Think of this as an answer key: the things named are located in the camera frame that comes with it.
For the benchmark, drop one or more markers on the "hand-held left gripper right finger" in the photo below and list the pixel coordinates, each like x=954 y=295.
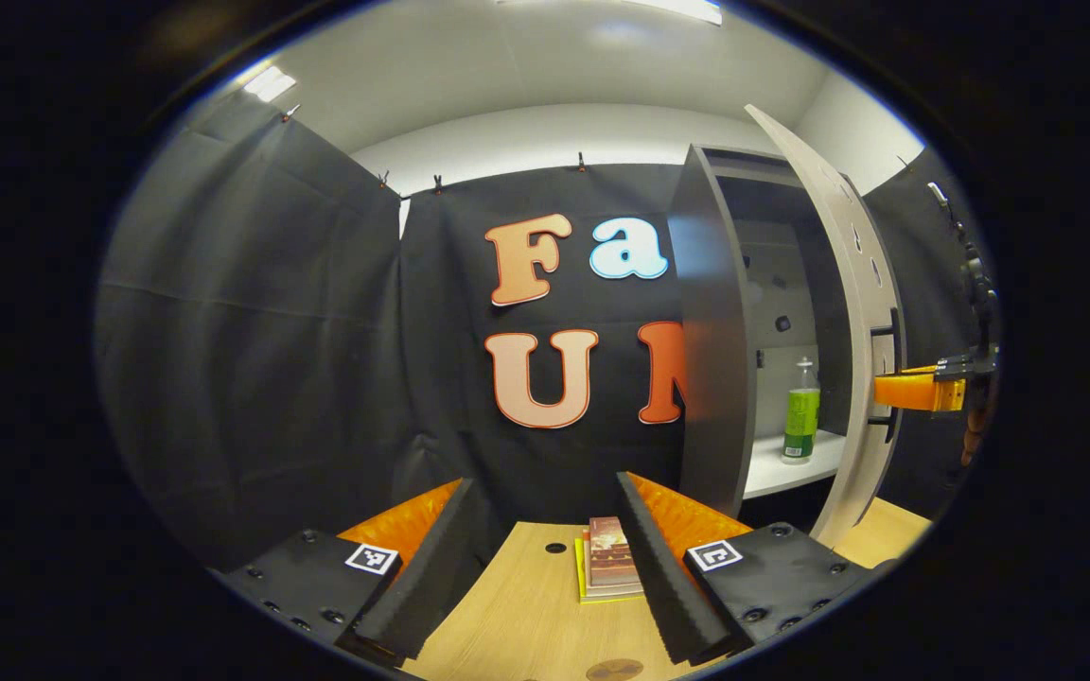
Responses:
x=663 y=577

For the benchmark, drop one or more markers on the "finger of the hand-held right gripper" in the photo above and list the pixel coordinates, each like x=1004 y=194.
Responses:
x=905 y=391

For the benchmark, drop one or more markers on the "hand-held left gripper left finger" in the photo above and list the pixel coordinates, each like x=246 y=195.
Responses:
x=422 y=577

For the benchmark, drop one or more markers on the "green label bottle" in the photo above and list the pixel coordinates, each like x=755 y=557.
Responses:
x=800 y=421

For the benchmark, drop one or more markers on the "grey cabinet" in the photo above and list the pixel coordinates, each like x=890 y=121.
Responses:
x=711 y=378

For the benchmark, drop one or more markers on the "red brown book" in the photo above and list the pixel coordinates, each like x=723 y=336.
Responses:
x=609 y=553

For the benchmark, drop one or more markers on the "yellow book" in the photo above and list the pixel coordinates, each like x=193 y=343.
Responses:
x=581 y=577

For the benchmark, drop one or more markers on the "black backdrop cloth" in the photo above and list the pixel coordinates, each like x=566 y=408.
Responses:
x=271 y=378

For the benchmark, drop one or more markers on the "large ceiling light panel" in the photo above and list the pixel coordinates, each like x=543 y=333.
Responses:
x=677 y=8

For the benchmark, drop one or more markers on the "small ceiling light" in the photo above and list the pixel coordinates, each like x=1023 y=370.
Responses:
x=270 y=83

